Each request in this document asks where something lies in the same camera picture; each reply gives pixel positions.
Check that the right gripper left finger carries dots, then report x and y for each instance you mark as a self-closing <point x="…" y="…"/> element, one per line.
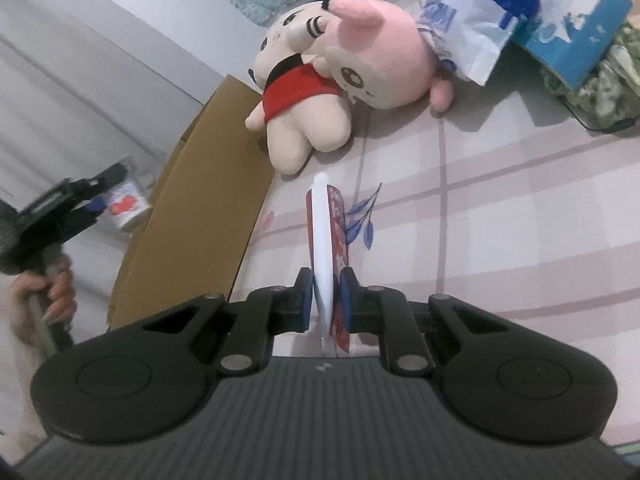
<point x="264" y="314"/>

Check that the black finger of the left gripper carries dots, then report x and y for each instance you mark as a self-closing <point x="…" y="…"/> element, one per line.
<point x="97" y="182"/>

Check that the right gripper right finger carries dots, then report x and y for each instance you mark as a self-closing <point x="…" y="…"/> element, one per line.
<point x="399" y="324"/>

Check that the red white toothpaste tube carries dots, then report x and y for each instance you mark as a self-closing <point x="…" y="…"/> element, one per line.
<point x="328" y="252"/>

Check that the person left hand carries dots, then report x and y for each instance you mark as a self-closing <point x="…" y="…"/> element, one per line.
<point x="60" y="292"/>

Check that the brown cardboard box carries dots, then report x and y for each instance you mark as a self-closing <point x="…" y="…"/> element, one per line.
<point x="205" y="205"/>

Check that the black-haired doll red dress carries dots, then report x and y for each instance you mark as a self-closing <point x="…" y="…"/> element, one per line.
<point x="301" y="110"/>

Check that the pink plush pig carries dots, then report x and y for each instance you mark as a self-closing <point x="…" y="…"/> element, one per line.
<point x="374" y="51"/>

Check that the blue white plastic bag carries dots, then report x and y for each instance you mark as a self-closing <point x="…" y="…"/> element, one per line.
<point x="468" y="36"/>

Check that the green patterned cloth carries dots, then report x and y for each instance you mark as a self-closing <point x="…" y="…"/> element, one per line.
<point x="608" y="99"/>

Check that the blue white tissue box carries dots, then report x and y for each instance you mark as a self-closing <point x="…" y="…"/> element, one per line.
<point x="570" y="36"/>

